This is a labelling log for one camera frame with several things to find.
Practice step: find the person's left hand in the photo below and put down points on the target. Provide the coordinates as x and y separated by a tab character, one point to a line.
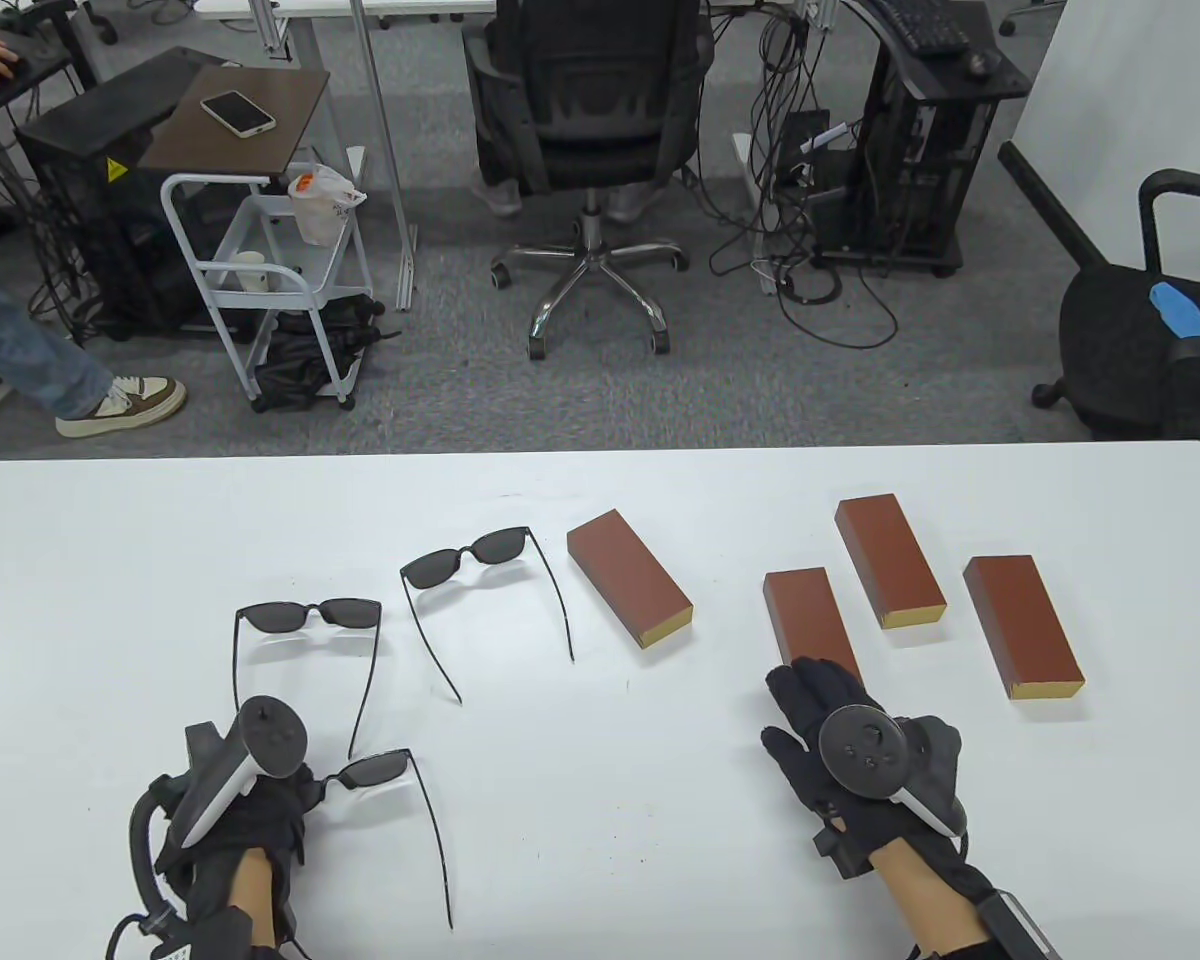
260	815

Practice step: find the person's right hand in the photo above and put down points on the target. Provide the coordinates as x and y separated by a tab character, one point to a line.
810	740

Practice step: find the black sunglasses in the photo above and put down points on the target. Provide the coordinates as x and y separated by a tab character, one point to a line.
375	768
435	568
275	617

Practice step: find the brown sliding storage box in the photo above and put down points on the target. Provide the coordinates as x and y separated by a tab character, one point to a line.
885	555
805	615
625	570
1020	620

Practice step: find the person's right forearm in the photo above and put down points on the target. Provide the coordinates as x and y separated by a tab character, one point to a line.
925	900

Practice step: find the black forearm sensor pack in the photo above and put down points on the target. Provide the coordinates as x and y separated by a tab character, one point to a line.
210	940
1020	925

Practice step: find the person's left forearm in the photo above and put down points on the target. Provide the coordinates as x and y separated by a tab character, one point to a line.
250	900

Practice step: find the white grey hand controller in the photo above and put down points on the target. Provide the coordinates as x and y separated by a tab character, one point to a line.
865	750
270	735

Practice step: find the black bag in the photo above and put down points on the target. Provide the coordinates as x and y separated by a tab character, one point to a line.
300	360

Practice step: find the black office chair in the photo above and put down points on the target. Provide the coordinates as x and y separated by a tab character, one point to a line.
590	110
1120	340

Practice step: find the white paper cup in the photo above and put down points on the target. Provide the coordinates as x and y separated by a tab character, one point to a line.
250	272

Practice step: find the blue cloth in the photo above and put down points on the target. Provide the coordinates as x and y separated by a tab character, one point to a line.
1195	315

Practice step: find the white utility cart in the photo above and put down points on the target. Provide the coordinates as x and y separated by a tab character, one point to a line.
280	235

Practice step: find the white plastic bag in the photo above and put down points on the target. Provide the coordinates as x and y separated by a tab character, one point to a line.
320	210

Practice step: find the black computer tower yellow sticker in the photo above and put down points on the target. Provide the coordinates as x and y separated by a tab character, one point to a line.
90	230

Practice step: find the brown side table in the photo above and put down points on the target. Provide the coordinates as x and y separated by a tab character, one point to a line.
210	150

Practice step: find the black computer desk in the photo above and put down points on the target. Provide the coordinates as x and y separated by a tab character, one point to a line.
1000	80

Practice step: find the black computer mouse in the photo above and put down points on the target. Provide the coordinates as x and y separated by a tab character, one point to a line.
12	70
978	63

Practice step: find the white smartphone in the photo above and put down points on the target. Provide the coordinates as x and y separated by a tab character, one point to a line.
238	112

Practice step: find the white partition panel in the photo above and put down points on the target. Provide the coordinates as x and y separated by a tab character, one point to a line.
1140	100

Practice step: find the black keyboard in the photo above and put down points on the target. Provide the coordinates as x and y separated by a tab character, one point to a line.
925	25

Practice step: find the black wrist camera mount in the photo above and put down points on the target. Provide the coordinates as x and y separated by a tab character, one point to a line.
202	750
840	855

